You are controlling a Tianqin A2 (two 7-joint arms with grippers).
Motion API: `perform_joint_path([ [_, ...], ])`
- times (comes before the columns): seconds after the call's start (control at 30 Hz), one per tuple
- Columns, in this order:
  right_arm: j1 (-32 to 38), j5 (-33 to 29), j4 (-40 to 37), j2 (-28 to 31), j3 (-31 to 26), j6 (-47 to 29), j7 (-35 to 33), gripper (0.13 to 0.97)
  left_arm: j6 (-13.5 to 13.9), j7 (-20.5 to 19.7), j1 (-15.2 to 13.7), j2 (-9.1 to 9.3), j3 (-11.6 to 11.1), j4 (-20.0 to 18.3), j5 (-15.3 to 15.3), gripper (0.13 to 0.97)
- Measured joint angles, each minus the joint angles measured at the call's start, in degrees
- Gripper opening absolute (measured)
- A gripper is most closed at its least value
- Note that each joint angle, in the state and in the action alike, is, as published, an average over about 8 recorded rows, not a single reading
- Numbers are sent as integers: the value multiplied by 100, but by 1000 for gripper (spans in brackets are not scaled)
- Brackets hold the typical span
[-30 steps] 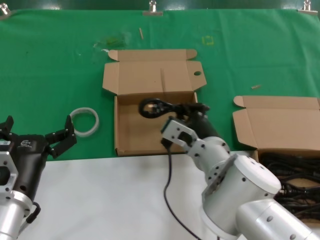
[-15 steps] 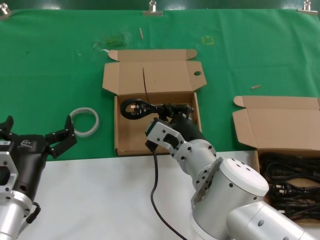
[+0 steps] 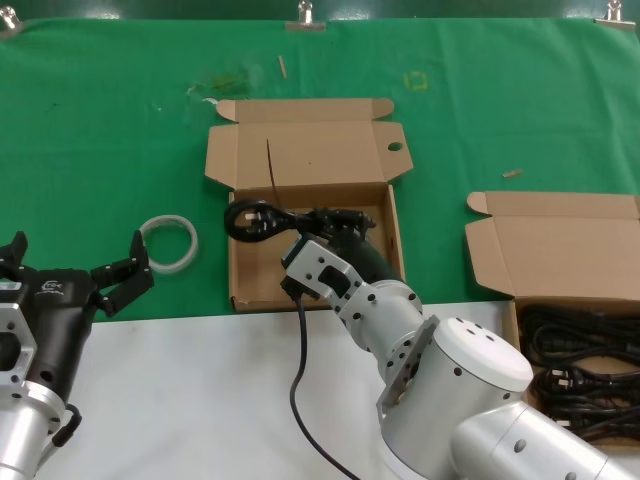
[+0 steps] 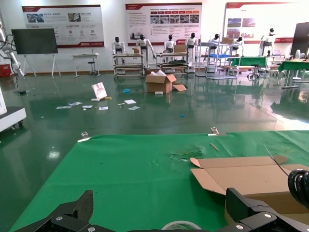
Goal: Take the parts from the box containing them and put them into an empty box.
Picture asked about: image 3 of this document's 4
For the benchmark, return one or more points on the small cardboard scrap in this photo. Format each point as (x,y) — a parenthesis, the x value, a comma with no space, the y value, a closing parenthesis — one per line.
(512,174)

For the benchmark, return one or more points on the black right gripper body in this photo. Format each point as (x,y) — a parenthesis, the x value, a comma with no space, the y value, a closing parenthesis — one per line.
(365,260)

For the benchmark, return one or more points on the silver binder clip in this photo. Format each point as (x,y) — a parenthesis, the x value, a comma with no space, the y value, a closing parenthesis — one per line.
(614,20)
(7,22)
(305,25)

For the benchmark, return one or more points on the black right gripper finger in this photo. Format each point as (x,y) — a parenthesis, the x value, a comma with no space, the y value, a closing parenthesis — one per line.
(335,230)
(350,217)

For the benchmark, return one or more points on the clear tape roll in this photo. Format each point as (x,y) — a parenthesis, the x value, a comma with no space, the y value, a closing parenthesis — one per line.
(170,218)

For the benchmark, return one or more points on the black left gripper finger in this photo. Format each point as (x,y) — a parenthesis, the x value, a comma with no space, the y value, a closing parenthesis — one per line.
(12,252)
(125,277)

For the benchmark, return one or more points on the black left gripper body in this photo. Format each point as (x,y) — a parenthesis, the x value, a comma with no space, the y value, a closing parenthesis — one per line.
(60,320)

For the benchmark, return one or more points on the empty open cardboard box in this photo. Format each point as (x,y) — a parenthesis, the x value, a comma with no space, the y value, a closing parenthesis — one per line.
(325,150)

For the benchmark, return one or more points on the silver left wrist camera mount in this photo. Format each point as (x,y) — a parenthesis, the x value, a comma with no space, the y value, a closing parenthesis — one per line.
(12,320)

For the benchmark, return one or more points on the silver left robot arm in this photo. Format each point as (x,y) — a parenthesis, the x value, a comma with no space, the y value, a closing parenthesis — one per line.
(25,430)

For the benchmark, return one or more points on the white tape scrap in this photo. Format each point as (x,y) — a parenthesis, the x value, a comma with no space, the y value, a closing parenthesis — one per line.
(210,101)

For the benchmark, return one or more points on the green table cloth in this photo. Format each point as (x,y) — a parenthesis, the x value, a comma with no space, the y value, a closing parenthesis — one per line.
(100,150)

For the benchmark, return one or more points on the small wooden stick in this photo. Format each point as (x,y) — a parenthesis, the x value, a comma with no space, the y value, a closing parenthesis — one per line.
(282,66)

